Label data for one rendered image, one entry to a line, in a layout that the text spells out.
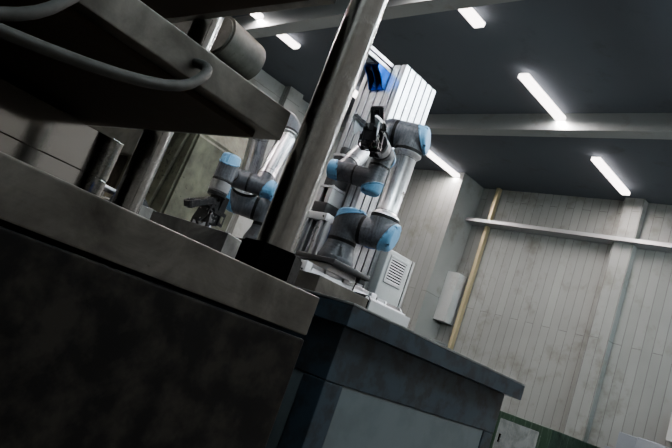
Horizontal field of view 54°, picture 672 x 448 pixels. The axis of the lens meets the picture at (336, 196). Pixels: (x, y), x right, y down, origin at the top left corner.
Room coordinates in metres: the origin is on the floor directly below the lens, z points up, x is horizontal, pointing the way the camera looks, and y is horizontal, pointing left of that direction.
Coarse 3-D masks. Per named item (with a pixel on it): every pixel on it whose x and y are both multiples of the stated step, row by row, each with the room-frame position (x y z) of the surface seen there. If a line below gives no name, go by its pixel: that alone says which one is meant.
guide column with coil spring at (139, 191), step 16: (192, 32) 1.24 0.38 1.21; (208, 32) 1.25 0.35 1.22; (208, 48) 1.26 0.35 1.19; (144, 144) 1.24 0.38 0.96; (160, 144) 1.25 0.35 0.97; (144, 160) 1.24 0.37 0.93; (160, 160) 1.26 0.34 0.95; (128, 176) 1.24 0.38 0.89; (144, 176) 1.24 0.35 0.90; (128, 192) 1.24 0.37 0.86; (144, 192) 1.26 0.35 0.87; (128, 208) 1.24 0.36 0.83
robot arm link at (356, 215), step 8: (344, 208) 2.54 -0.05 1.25; (352, 208) 2.53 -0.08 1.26; (336, 216) 2.56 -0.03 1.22; (344, 216) 2.53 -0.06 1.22; (352, 216) 2.53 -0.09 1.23; (360, 216) 2.53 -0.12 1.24; (336, 224) 2.55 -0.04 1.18; (344, 224) 2.53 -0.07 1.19; (352, 224) 2.52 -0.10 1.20; (360, 224) 2.51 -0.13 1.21; (336, 232) 2.54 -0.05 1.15; (344, 232) 2.53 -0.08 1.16; (352, 232) 2.52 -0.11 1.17; (352, 240) 2.54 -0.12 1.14
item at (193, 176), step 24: (216, 48) 4.51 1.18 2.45; (240, 48) 4.56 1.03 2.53; (240, 72) 4.74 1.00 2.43; (192, 144) 4.21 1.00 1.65; (216, 144) 4.35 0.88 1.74; (240, 144) 4.59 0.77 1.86; (120, 168) 4.78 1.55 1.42; (168, 168) 4.23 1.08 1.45; (192, 168) 4.26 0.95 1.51; (240, 168) 4.58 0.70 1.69; (168, 192) 4.21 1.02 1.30; (192, 192) 4.33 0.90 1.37
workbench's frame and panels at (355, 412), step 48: (336, 336) 1.09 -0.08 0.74; (384, 336) 1.13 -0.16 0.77; (288, 384) 1.13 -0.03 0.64; (336, 384) 1.10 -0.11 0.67; (384, 384) 1.19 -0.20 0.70; (432, 384) 1.31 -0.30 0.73; (480, 384) 1.44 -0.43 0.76; (288, 432) 1.10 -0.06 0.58; (336, 432) 1.13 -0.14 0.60; (384, 432) 1.23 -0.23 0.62; (432, 432) 1.35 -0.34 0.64; (480, 432) 1.49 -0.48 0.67
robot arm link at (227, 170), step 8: (224, 152) 2.39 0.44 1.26; (224, 160) 2.36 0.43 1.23; (232, 160) 2.36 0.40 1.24; (240, 160) 2.39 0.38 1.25; (216, 168) 2.38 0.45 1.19; (224, 168) 2.36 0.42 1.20; (232, 168) 2.37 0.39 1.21; (216, 176) 2.37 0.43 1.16; (224, 176) 2.36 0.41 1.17; (232, 176) 2.38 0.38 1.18
